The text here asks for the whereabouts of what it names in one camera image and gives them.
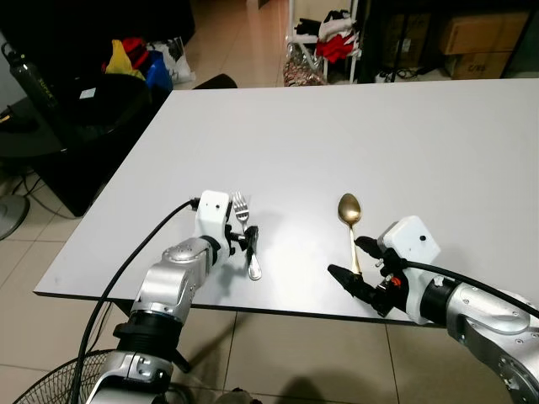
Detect grey round fan base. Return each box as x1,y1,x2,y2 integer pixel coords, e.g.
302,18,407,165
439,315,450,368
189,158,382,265
0,194,31,242

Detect blue bag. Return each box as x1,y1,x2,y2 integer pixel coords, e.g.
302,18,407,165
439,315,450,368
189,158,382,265
143,52,173,89

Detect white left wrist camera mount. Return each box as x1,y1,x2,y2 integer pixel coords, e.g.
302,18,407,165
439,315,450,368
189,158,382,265
195,190,232,245

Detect black table leg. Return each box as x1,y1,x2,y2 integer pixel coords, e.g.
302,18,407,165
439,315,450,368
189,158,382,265
171,350,193,374

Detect dark glass cabinet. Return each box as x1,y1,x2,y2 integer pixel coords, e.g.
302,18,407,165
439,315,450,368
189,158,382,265
362,0,539,85

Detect black chair back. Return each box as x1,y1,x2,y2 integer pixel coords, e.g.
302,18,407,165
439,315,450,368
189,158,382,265
192,74,238,89

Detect large cardboard box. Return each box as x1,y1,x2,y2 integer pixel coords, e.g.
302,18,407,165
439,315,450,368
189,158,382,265
440,11,523,56

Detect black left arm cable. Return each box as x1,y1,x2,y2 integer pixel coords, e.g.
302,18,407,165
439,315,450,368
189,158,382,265
67,197,201,404

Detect silver fork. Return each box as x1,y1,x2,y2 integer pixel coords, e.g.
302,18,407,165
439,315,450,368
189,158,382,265
232,191,263,281

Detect red garment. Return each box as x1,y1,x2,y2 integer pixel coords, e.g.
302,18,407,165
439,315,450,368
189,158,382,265
316,34,359,64

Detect brown patterned bag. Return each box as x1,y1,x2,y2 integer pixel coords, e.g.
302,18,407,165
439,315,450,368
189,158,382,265
285,42,325,87

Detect white plastic bag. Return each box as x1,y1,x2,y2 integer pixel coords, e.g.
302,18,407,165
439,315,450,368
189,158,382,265
152,38,196,85

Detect red cloth beside yellow cloth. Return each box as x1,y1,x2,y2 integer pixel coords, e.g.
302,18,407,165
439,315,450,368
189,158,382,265
122,36,151,72

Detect large black bag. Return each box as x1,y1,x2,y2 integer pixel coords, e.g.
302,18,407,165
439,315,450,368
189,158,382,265
51,72,173,215

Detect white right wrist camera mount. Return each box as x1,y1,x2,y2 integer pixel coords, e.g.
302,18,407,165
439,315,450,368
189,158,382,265
376,216,442,322

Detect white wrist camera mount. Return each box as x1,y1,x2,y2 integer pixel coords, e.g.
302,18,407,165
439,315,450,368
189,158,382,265
376,216,442,322
195,190,232,245

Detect black and white garment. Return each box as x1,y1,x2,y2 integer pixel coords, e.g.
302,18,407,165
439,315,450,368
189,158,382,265
295,10,361,41

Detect white metal rack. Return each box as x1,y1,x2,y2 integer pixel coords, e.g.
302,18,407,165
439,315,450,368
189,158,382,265
286,0,365,85

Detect gold spoon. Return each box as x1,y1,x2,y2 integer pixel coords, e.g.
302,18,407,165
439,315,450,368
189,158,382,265
338,193,365,279

